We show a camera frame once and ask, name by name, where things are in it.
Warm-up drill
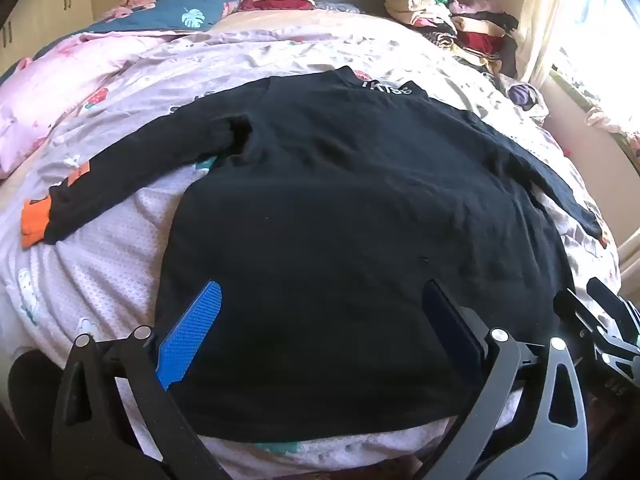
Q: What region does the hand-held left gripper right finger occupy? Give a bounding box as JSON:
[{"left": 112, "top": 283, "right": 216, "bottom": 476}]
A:
[{"left": 421, "top": 279, "right": 590, "bottom": 480}]

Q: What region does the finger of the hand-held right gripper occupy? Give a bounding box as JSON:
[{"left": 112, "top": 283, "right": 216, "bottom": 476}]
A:
[
  {"left": 586, "top": 277, "right": 640, "bottom": 333},
  {"left": 552, "top": 287, "right": 620, "bottom": 362}
]

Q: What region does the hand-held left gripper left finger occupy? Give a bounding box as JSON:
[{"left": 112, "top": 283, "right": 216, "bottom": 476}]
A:
[{"left": 52, "top": 281, "right": 223, "bottom": 480}]

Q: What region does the black sweater with orange cuffs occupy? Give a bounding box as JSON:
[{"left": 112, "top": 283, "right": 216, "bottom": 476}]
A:
[{"left": 44, "top": 65, "right": 603, "bottom": 443}]

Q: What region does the heap of clothes on windowsill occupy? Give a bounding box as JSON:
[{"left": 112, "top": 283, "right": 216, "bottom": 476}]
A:
[{"left": 550, "top": 62, "right": 640, "bottom": 151}]

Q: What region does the pile of folded clothes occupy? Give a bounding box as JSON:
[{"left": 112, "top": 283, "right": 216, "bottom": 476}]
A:
[{"left": 382, "top": 0, "right": 521, "bottom": 78}]

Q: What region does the lilac strawberry print duvet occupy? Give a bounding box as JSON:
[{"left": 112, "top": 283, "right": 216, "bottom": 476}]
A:
[{"left": 0, "top": 7, "right": 623, "bottom": 480}]

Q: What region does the cloth bag with purple garment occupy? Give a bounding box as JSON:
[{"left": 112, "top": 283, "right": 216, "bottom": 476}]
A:
[{"left": 500, "top": 75, "right": 551, "bottom": 121}]

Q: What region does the window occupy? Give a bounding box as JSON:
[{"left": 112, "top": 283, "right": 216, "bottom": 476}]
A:
[{"left": 550, "top": 0, "right": 640, "bottom": 106}]

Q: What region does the pink floral quilt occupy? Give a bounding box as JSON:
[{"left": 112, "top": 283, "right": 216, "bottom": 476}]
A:
[{"left": 0, "top": 35, "right": 146, "bottom": 178}]

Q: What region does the cream curtain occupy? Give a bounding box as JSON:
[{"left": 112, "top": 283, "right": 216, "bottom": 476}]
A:
[{"left": 515, "top": 0, "right": 576, "bottom": 86}]

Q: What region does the blue leaf print quilt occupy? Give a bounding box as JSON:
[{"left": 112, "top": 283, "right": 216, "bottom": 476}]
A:
[{"left": 30, "top": 0, "right": 241, "bottom": 61}]

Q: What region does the beige blanket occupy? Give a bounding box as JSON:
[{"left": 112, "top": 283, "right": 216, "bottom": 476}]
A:
[{"left": 210, "top": 7, "right": 426, "bottom": 38}]

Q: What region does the red and white pillow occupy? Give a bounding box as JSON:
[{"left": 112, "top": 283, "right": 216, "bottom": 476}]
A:
[{"left": 235, "top": 0, "right": 316, "bottom": 13}]

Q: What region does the cream wardrobe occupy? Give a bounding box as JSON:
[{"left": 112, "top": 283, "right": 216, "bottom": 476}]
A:
[{"left": 0, "top": 0, "right": 151, "bottom": 73}]

